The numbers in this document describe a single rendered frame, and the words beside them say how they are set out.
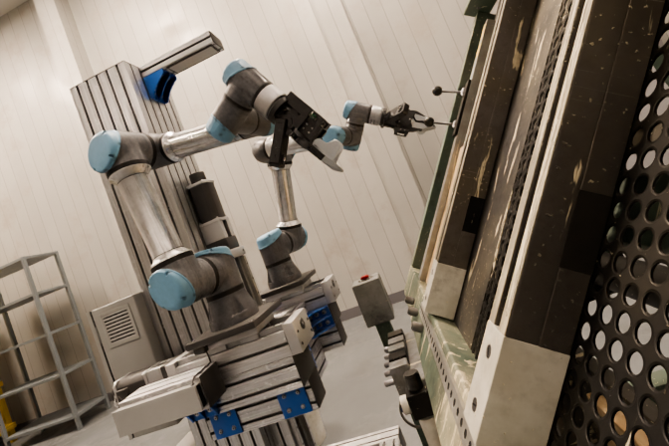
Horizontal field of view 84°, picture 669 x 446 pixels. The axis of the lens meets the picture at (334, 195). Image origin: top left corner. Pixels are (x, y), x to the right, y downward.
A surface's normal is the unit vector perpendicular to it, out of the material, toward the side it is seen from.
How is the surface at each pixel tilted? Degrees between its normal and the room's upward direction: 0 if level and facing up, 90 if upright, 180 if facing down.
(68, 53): 90
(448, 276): 90
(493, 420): 90
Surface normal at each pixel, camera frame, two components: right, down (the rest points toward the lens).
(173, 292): -0.33, 0.21
